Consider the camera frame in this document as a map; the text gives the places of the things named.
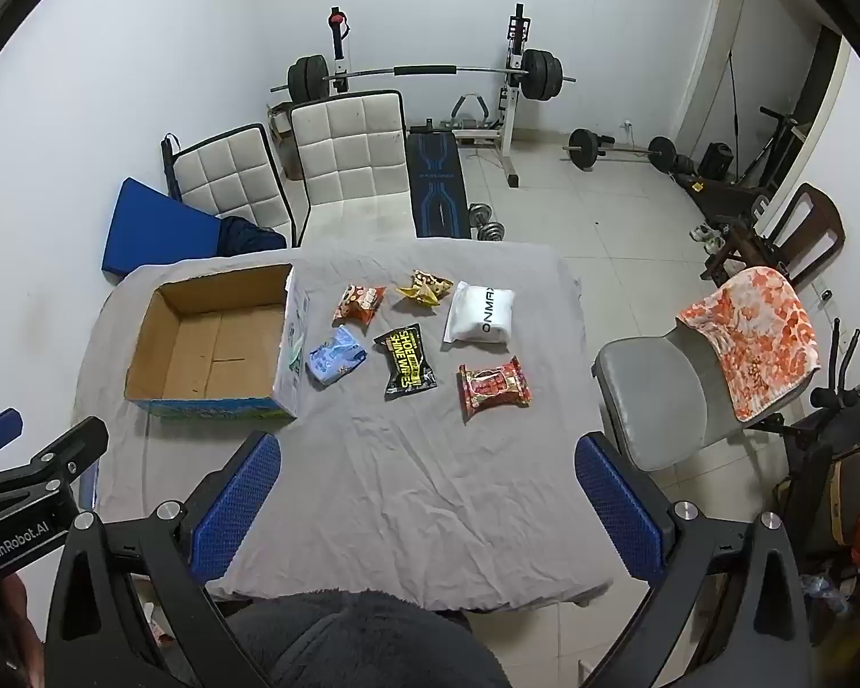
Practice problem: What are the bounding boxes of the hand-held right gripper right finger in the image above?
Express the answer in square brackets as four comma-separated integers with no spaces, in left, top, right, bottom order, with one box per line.
[574,431,814,688]

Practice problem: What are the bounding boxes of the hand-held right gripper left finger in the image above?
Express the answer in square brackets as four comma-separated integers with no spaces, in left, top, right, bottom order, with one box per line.
[43,431,282,688]

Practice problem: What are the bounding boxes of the cardboard box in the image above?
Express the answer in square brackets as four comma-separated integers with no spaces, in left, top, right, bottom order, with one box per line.
[124,263,309,423]

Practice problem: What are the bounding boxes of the red snack packet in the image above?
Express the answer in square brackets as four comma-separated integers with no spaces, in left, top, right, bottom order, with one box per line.
[457,356,533,423]

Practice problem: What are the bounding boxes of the light blue packet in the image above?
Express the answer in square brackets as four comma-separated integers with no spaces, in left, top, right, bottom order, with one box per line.
[307,326,369,389]

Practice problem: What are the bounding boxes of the black wipes packet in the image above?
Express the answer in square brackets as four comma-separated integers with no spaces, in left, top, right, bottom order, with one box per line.
[373,324,438,401]

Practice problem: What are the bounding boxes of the white soft pouch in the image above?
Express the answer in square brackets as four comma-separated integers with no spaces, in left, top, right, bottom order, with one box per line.
[442,281,515,346]

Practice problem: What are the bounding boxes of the orange-red snack packet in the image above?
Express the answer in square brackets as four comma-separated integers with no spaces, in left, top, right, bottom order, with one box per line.
[331,284,388,326]

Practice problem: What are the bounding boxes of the yellow snack packet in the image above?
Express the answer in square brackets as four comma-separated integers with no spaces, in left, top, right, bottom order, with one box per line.
[396,269,454,309]

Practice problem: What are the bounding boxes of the person's left hand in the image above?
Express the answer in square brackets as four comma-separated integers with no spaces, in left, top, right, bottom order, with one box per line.
[0,573,48,667]

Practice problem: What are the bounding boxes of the grey padded chair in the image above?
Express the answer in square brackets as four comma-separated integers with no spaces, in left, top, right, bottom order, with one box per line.
[591,322,761,472]

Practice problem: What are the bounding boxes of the grey tablecloth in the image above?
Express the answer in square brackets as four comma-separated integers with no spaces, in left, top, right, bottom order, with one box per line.
[75,242,613,607]

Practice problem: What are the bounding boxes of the person's dark fleece clothing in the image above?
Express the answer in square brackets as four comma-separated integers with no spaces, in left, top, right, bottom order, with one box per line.
[208,588,513,688]

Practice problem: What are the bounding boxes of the clear plastic bottle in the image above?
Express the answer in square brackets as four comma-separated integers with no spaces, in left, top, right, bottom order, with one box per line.
[803,573,850,617]

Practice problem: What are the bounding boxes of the blue foam pad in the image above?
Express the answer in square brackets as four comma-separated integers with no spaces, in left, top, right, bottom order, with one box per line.
[101,178,223,279]

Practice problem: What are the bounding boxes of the black exercise bike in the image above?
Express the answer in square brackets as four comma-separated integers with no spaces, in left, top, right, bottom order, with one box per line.
[781,319,860,567]

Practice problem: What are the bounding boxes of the dark blue cloth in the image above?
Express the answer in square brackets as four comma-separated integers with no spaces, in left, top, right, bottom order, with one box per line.
[211,216,288,257]

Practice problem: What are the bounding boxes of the black folded umbrella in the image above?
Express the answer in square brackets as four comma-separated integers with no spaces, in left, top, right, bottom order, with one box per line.
[159,132,185,202]

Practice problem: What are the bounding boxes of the white quilted chair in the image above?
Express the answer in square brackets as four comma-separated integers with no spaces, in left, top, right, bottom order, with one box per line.
[290,89,413,248]
[168,122,295,248]

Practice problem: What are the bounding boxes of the dark wooden chair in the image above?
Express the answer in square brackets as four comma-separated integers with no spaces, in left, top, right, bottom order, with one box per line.
[701,182,847,288]

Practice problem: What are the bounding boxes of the short barbell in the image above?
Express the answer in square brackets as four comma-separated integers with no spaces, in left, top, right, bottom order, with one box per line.
[562,127,678,174]

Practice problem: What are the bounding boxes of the black speaker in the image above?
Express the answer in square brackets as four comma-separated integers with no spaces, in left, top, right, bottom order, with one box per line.
[698,142,736,182]

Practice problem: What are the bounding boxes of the black weight bench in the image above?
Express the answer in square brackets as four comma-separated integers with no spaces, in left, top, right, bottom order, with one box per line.
[405,125,472,239]

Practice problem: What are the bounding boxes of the black scooter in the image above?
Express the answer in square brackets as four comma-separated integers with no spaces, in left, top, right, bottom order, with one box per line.
[734,106,796,187]

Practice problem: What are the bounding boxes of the white barbell rack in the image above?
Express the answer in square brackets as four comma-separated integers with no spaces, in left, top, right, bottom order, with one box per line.
[327,3,531,189]

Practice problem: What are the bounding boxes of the black leaning bar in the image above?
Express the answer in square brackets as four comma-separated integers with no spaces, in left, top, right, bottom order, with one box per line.
[724,50,742,144]

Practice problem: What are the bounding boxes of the barbell with black plates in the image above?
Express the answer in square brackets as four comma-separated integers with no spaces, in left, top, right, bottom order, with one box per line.
[270,50,576,103]

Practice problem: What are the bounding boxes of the grey triangle cable handle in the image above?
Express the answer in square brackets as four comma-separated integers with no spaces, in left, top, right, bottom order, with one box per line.
[450,93,492,123]

